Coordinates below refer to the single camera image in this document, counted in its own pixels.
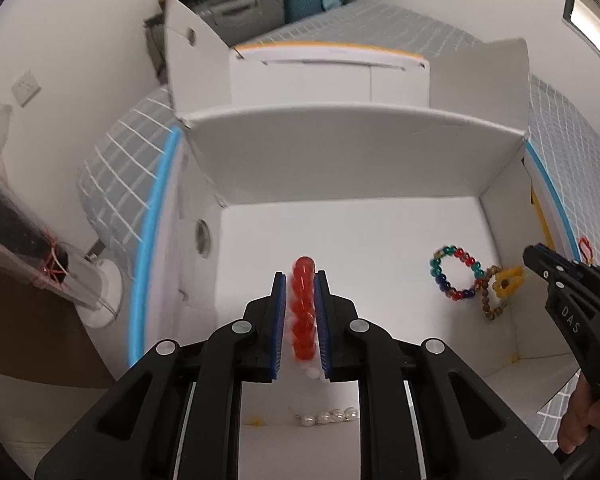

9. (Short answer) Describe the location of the plastic wrapped floor fan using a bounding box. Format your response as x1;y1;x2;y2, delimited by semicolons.
0;102;126;328

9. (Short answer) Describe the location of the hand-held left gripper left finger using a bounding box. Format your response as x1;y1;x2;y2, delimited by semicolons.
34;272;287;480

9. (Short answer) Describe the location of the grey suitcase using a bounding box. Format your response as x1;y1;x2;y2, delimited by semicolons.
190;0;286;46

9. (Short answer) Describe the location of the brown wooden bead bracelet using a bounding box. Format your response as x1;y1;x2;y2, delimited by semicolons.
480;266;508;322

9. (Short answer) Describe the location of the multicolour glass bead bracelet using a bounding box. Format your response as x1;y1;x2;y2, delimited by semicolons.
428;245;486;303

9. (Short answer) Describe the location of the person's right hand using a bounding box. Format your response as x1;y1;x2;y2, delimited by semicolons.
557;375;600;456

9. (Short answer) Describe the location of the white wall socket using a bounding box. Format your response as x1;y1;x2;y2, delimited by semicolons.
11;71;42;107

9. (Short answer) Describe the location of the white blue orange cardboard box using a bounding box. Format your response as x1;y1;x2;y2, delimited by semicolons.
129;0;581;480

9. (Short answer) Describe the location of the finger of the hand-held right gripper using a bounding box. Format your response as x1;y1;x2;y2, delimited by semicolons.
522;243;588;292

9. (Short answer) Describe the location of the yellow amber bracelet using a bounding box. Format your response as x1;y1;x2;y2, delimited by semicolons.
495;266;526;297

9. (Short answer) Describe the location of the red glass bead bracelet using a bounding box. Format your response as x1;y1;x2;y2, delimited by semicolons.
289;256;320;362

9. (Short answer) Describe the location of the small white pearl string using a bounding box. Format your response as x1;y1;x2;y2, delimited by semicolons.
294;406;358;426

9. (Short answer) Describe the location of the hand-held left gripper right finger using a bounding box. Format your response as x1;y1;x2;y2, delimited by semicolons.
316;271;563;480

